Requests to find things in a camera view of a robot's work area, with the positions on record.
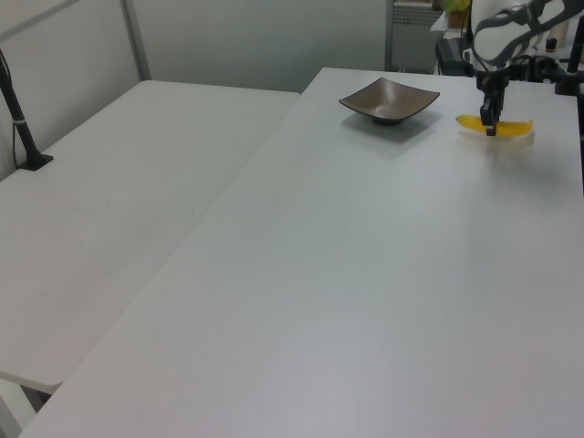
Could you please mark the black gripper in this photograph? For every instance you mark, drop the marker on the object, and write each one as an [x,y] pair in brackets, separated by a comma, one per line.
[493,80]

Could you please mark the yellow banana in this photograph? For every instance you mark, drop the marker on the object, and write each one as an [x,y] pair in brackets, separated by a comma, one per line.
[513,128]

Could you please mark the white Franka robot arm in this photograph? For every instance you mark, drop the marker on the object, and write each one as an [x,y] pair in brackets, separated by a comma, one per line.
[506,32]

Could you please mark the brown square ceramic plate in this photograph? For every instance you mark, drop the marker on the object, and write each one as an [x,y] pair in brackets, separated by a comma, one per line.
[388,100]

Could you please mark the black clamp stand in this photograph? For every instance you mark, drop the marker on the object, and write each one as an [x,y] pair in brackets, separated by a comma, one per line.
[570,75]

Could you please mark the small black bottle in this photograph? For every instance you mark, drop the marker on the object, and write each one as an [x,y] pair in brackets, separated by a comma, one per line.
[551,44]

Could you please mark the white cylinder with black cap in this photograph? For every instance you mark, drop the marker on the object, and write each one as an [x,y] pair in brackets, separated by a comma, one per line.
[557,30]

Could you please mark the green potted plant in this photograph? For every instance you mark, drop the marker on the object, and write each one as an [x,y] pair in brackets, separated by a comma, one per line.
[457,11]

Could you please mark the perforated grey metal panel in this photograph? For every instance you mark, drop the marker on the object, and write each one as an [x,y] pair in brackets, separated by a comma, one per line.
[408,34]

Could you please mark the grey metal partition post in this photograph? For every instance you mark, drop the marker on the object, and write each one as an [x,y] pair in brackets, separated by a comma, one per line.
[136,38]

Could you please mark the black camera stand pole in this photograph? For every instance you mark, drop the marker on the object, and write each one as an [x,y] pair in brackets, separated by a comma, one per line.
[18,116]

